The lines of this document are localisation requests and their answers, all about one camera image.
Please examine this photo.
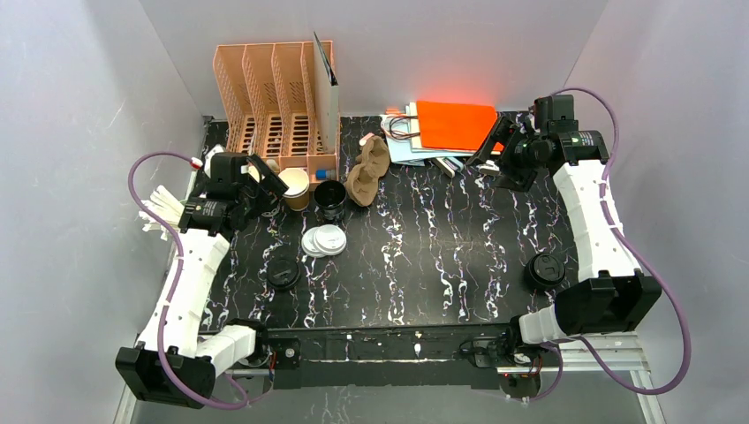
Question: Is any orange paper bag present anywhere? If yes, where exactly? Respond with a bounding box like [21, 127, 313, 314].
[414, 101, 498, 152]

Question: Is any brown pulp cup carrier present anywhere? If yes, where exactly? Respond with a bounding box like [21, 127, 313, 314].
[344, 133, 390, 207]

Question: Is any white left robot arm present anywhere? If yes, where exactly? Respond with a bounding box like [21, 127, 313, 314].
[115, 152, 288, 411]

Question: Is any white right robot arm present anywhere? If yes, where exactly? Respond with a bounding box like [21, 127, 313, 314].
[469, 95, 662, 345]

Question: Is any kraft paper cup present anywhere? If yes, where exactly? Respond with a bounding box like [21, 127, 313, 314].
[278, 168, 310, 211]

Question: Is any white wrapped straws bundle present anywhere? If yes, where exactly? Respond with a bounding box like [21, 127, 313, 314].
[138, 185, 185, 241]

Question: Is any white cup lid underneath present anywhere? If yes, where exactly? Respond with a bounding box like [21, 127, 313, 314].
[301, 227, 325, 258]

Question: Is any black paper cup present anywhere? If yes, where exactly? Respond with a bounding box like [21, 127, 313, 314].
[314, 180, 347, 222]

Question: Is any orange plastic file organizer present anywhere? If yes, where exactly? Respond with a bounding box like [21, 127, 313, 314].
[213, 41, 340, 185]

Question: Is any black cup lid left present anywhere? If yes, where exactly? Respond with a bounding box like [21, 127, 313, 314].
[266, 256, 301, 292]

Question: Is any black cup lid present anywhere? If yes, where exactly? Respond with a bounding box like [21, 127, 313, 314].
[523, 253, 566, 292]
[266, 256, 301, 292]

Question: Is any white cup lid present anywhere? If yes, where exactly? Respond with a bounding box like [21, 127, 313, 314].
[313, 224, 347, 256]

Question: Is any grey folder in organizer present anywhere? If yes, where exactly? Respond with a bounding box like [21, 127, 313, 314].
[313, 32, 339, 154]

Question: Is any black cup lid right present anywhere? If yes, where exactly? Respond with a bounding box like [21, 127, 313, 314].
[523, 253, 566, 292]

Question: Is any light blue paper bag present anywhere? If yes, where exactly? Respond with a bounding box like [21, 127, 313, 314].
[380, 102, 472, 165]

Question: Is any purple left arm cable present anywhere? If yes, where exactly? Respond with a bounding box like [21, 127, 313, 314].
[127, 152, 259, 411]

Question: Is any aluminium rail frame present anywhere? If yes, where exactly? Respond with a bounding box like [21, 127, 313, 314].
[114, 333, 665, 424]

